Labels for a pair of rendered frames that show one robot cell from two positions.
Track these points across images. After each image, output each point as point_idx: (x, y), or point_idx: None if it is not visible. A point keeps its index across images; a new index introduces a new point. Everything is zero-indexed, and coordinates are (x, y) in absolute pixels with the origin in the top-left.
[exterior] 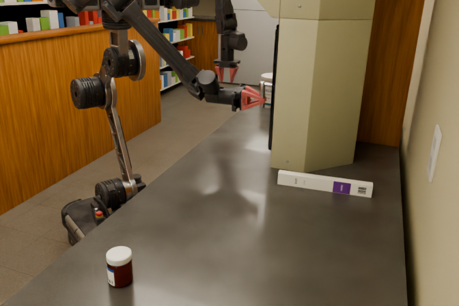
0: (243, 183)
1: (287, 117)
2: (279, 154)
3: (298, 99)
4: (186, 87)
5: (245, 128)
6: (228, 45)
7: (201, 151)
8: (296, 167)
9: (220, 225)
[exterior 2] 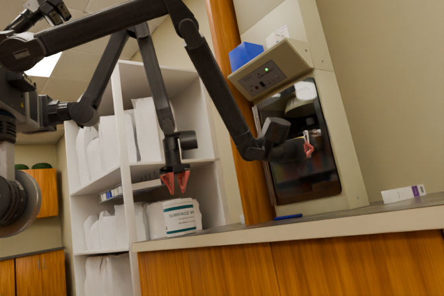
0: (386, 205)
1: (344, 153)
2: (351, 192)
3: (344, 135)
4: (240, 149)
5: (235, 228)
6: (178, 147)
7: (285, 222)
8: (364, 201)
9: None
